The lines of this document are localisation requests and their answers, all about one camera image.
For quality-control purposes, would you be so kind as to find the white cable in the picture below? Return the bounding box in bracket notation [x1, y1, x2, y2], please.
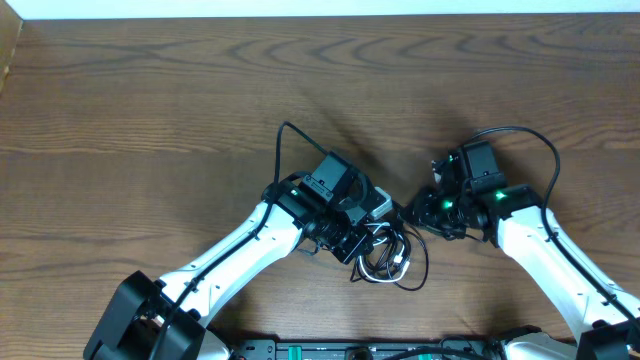
[357, 221, 411, 284]

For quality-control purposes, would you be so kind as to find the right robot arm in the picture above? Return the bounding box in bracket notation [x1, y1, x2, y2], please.
[402, 141, 639, 359]

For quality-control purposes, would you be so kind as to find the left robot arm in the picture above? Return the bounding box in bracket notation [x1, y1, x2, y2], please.
[83, 172, 392, 359]

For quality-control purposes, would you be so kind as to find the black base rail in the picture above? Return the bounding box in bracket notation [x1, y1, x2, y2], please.
[231, 336, 506, 360]

